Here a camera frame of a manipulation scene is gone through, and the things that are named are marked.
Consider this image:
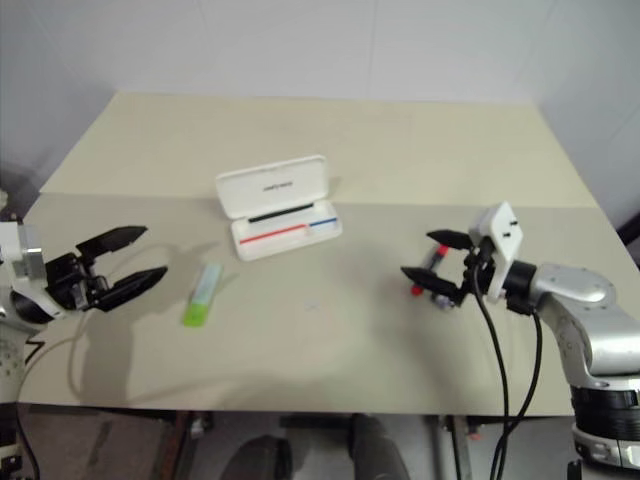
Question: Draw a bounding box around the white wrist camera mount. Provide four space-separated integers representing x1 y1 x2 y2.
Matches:
0 221 69 321
467 200 525 304

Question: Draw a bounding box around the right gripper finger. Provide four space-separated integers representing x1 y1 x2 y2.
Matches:
400 266 458 301
425 228 472 252

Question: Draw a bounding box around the red and black marker pen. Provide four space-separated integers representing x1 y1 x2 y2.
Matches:
410 243 450 298

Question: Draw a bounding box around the green and white glue stick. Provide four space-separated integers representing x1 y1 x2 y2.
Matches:
182 263 224 329

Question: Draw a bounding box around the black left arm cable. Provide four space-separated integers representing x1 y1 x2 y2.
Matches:
14 403 42 480

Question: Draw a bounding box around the white pencil case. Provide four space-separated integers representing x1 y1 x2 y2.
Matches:
215 154 345 263

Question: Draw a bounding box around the metal table leg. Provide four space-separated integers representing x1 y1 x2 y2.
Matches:
430 414 472 480
169 409 202 480

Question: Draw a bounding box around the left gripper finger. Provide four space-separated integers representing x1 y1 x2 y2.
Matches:
94 266 169 313
75 225 149 261

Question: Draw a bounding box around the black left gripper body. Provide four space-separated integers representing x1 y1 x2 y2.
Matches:
45 251 114 314

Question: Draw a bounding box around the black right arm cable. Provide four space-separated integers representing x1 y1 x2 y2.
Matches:
469 238 512 480
492 293 545 480

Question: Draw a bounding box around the beige cable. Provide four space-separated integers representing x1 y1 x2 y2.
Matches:
17 242 179 401

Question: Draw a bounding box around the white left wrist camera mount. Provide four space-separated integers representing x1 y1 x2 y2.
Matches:
0 221 69 321

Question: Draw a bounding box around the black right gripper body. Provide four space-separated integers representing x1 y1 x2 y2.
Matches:
448 238 497 310

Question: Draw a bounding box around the red and blue pen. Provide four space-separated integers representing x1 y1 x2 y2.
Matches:
239 216 338 246

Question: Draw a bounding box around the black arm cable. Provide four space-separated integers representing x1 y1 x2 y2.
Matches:
14 403 42 480
469 238 512 480
492 293 545 480

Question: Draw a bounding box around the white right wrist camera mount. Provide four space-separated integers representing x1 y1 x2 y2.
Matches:
467 200 525 304

